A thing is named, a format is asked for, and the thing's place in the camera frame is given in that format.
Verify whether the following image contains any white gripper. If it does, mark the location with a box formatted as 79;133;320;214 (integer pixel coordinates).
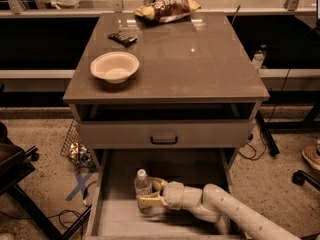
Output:
136;177;184;212

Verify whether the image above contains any clear plastic water bottle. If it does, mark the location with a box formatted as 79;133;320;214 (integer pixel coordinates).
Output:
134;169;152;214

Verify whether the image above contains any open lower drawer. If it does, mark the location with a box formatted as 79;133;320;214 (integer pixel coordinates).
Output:
86;149;246;240

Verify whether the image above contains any small bottle behind cabinet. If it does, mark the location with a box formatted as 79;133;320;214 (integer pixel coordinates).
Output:
252;44;267;71

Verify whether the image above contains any wire mesh waste basket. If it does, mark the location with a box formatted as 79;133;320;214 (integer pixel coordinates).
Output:
60;121;96;170

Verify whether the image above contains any grey drawer cabinet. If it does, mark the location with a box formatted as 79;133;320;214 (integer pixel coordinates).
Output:
62;11;271;240

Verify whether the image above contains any black office chair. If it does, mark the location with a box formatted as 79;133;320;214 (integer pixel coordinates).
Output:
0;123;91;240

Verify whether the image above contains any closed drawer with handle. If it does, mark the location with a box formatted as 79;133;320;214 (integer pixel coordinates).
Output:
76;120;255;149

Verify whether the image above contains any white paper bowl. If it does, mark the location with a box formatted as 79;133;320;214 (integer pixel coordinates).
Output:
90;52;140;84

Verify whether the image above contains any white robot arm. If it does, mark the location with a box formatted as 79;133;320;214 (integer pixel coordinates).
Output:
136;178;300;240

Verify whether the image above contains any tan sneaker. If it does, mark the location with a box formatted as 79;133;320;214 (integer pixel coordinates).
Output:
302;146;320;170

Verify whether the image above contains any black floor cable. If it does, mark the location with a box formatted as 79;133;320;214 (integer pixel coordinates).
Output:
0;208;88;232

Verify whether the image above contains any brown chip bag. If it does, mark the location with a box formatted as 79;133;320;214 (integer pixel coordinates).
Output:
134;0;201;23

